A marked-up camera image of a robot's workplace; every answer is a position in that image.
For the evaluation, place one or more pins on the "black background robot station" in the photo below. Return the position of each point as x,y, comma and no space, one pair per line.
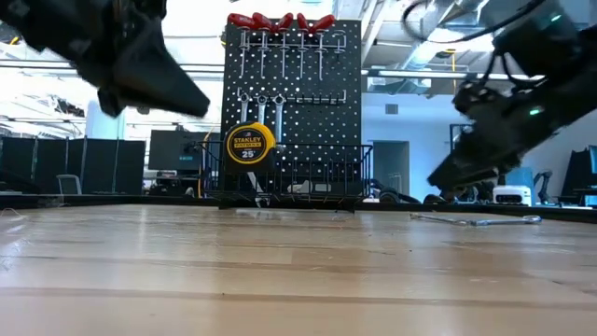
476,193

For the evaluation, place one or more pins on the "grey wall vent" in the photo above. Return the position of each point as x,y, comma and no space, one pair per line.
392,108

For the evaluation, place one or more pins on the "black background robot arm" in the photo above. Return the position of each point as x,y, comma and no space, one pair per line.
543,179

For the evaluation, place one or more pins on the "yellow Stanley tape measure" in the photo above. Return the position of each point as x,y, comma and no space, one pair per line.
249,147

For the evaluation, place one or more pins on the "white box device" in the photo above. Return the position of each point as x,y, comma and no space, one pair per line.
510,195

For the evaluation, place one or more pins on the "black partition panels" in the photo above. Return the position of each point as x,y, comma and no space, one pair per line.
102,163

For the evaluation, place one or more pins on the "black computer monitor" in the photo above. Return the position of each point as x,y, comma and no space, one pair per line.
172,149

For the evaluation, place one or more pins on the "silver wrench hook rack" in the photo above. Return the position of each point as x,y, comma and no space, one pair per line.
317,99

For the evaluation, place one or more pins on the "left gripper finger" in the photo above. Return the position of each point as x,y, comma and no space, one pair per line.
158,79

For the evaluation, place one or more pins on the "short silver combination wrench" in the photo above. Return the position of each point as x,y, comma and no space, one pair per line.
261,112

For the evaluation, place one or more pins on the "silver ventilation duct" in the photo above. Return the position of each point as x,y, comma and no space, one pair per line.
438,46

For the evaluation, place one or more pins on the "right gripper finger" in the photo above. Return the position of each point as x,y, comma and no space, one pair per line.
476,163

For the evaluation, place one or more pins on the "black pegboard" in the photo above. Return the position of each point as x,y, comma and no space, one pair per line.
317,121

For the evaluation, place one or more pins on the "long ceiling light bar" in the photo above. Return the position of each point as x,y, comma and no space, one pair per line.
410,74
200,67

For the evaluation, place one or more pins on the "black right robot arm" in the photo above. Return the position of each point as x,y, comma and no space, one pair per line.
550,42

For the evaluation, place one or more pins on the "grey office chair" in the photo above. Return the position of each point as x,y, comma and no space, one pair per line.
69,184

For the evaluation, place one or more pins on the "black monitor with blue edge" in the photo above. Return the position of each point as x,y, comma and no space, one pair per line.
580,177

